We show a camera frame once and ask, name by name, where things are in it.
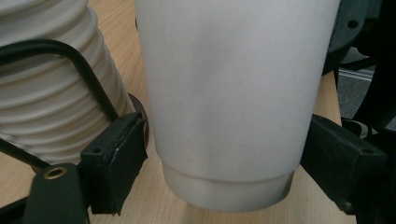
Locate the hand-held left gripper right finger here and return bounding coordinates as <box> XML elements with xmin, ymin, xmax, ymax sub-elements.
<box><xmin>300</xmin><ymin>113</ymin><xmax>389</xmax><ymax>216</ymax></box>

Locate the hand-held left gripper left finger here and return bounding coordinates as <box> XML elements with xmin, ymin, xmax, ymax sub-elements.
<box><xmin>79</xmin><ymin>111</ymin><xmax>149</xmax><ymax>217</ymax></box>

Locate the black wire cup holder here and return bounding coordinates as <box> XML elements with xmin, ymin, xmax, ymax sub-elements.
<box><xmin>0</xmin><ymin>38</ymin><xmax>150</xmax><ymax>173</ymax></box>

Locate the stack of white paper cups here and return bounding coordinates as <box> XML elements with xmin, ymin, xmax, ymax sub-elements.
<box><xmin>0</xmin><ymin>0</ymin><xmax>136</xmax><ymax>166</ymax></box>

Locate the white disposable paper cup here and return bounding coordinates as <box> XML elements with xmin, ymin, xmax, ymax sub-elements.
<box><xmin>134</xmin><ymin>0</ymin><xmax>341</xmax><ymax>214</ymax></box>

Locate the aluminium floor rail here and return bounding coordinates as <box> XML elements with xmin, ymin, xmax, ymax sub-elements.
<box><xmin>337</xmin><ymin>66</ymin><xmax>375</xmax><ymax>83</ymax></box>

